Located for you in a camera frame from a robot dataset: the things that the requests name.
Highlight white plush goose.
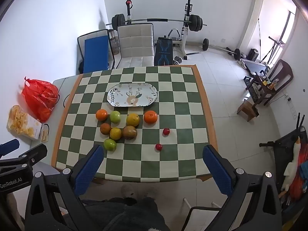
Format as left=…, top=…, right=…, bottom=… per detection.
left=279, top=136, right=302, bottom=196

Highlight brown round fruit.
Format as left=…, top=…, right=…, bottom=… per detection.
left=123, top=125, right=137, bottom=140

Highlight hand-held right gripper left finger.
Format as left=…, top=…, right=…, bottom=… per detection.
left=24, top=144, right=106, bottom=231

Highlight wooden high-back chair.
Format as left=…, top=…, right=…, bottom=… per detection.
left=263, top=59, right=294, bottom=106

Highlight oval floral plate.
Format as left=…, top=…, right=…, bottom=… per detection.
left=107, top=83, right=159, bottom=107

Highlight orange tangerine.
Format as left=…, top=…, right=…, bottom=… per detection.
left=96, top=109, right=108, bottom=121
left=144, top=110, right=158, bottom=124

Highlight small paper bag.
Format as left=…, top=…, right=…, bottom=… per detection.
left=40, top=124, right=50, bottom=143

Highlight orange red cloth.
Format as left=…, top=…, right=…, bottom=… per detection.
left=289, top=143, right=308, bottom=201

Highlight person's dark clothing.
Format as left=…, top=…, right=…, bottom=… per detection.
left=82, top=196, right=170, bottom=231

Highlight green checkered tablecloth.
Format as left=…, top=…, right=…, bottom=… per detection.
left=51, top=65, right=218, bottom=182

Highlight black blue bench pad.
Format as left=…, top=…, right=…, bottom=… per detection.
left=154, top=37, right=173, bottom=66

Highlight yellow orange mottled citrus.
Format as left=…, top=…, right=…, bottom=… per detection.
left=126, top=113, right=140, bottom=127

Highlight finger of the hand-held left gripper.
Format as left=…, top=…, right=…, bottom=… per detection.
left=0, top=144, right=48, bottom=167
left=0, top=139, right=20, bottom=157

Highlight red plastic bag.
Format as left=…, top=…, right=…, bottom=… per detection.
left=21, top=76, right=59, bottom=123

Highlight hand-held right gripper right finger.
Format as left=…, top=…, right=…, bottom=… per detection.
left=203, top=145, right=283, bottom=231

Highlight white snack box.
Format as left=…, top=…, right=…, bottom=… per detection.
left=7, top=105, right=43, bottom=140

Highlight small yellow citrus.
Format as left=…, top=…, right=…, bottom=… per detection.
left=110, top=127, right=122, bottom=140

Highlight white weight rack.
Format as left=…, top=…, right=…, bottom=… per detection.
left=125, top=0, right=193, bottom=60

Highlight low wooden stool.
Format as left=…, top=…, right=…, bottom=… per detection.
left=237, top=99, right=260, bottom=122

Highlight barbell with black plates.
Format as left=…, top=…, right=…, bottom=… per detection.
left=106, top=14, right=207, bottom=33

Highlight black metal chair frame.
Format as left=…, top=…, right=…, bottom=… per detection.
left=183, top=197, right=225, bottom=231

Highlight grey fuzzy slipper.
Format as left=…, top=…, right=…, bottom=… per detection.
left=121, top=184, right=136, bottom=198

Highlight beige padded chair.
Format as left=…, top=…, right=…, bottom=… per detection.
left=115, top=23, right=155, bottom=69

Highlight clear water bottle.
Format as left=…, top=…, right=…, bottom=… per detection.
left=109, top=30, right=121, bottom=55

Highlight floor barbell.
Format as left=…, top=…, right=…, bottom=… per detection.
left=202, top=38, right=246, bottom=61

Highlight small wooden side table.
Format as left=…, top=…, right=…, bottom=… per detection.
left=245, top=73, right=277, bottom=107

